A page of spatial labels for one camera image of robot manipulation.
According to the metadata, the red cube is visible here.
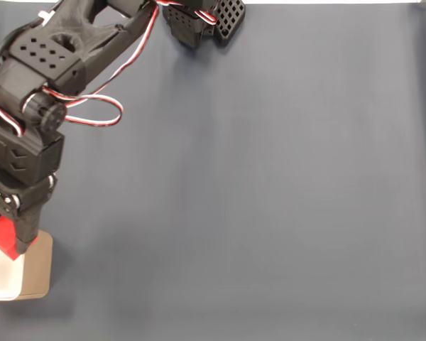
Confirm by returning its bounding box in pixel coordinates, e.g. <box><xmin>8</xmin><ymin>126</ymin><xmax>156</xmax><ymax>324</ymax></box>
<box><xmin>0</xmin><ymin>215</ymin><xmax>24</xmax><ymax>262</ymax></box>

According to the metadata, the beige box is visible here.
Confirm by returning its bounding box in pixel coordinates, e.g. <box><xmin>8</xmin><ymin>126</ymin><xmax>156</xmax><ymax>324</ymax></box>
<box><xmin>0</xmin><ymin>222</ymin><xmax>55</xmax><ymax>302</ymax></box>

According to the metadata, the dark grey mat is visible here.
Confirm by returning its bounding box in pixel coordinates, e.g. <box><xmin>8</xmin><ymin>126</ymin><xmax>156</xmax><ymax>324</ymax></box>
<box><xmin>0</xmin><ymin>2</ymin><xmax>426</xmax><ymax>341</ymax></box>

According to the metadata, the white red black servo cable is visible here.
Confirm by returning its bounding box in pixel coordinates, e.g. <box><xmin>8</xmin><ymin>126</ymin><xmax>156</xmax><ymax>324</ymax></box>
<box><xmin>28</xmin><ymin>0</ymin><xmax>166</xmax><ymax>128</ymax></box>
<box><xmin>0</xmin><ymin>102</ymin><xmax>25</xmax><ymax>139</ymax></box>

